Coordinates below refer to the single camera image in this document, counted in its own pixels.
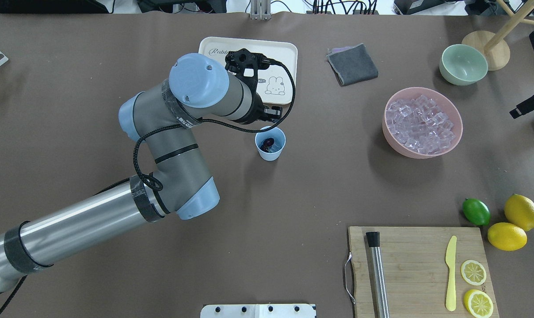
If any yellow lemon front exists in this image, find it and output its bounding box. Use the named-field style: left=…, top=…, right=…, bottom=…
left=487, top=222, right=528, bottom=251

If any mint green bowl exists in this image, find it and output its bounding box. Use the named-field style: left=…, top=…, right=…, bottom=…
left=439, top=44, right=488, bottom=85

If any blue paper cup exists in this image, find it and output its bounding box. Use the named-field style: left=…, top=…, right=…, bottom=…
left=255, top=128, right=286, bottom=161

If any pink bowl of ice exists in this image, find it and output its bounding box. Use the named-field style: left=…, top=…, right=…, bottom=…
left=382, top=87, right=463, bottom=159

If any yellow plastic knife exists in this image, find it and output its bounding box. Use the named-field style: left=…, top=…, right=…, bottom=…
left=445, top=235, right=457, bottom=312

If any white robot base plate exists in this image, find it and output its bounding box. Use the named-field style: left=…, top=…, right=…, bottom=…
left=200, top=303, right=317, bottom=318

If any lemon slice near edge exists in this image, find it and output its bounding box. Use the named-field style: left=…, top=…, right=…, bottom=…
left=463, top=289, right=495, bottom=318

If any yellow lemon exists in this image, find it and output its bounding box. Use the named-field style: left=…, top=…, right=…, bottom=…
left=504, top=194, right=534, bottom=231
left=487, top=222, right=528, bottom=251

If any wooden cup tree stand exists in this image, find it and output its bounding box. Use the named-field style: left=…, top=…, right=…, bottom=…
left=461, top=0, right=534, bottom=71

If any cream rabbit tray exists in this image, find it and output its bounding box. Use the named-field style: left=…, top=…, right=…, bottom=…
left=198, top=37, right=298, bottom=105

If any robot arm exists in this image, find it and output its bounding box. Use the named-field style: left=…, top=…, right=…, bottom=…
left=0, top=49, right=295, bottom=294

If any wooden cutting board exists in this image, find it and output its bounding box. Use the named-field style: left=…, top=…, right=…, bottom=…
left=348, top=226, right=496, bottom=318

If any dark cherries pair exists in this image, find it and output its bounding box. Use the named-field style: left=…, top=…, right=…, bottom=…
left=259, top=137, right=275, bottom=153

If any lemon slice inner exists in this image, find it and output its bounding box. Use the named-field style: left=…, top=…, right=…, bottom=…
left=460, top=260, right=487, bottom=286

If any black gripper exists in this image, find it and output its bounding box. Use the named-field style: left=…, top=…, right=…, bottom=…
left=245, top=99, right=282, bottom=125

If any grey folded cloth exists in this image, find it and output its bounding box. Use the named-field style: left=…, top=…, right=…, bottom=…
left=326, top=43, right=379, bottom=86

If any steel muddler black tip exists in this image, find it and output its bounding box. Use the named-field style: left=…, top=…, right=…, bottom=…
left=366, top=231, right=390, bottom=318

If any yellow lemon back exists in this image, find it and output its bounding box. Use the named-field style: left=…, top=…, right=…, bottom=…
left=504, top=194, right=534, bottom=231

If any green lime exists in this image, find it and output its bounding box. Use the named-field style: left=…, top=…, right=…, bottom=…
left=462, top=198, right=491, bottom=226

